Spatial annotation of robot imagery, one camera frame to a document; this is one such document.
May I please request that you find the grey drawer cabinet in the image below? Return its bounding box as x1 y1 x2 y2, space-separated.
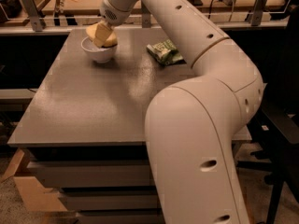
7 27 252 224

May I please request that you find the green chip bag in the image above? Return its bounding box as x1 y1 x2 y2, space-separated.
146 39 184 66

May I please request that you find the middle metal bracket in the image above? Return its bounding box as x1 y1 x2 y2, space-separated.
141 3 151 28

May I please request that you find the black office chair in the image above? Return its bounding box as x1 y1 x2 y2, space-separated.
237 6 299 224

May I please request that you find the right metal bracket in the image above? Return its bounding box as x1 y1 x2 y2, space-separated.
249 0 267 26

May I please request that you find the left metal bracket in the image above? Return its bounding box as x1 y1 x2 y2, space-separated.
21 0 43 32

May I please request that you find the metal bracket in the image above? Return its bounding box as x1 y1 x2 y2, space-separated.
249 0 267 26
21 0 43 32
141 3 151 28

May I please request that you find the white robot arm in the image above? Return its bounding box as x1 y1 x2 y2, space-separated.
100 0 263 224

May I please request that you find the yellow sponge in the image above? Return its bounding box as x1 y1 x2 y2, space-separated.
86 23 118 48

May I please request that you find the white bowl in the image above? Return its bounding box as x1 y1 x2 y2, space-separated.
81 37 117 63

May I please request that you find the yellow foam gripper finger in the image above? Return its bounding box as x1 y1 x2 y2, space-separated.
93 21 113 47

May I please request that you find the wooden board on floor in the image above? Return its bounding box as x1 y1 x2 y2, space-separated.
1 148 67 212

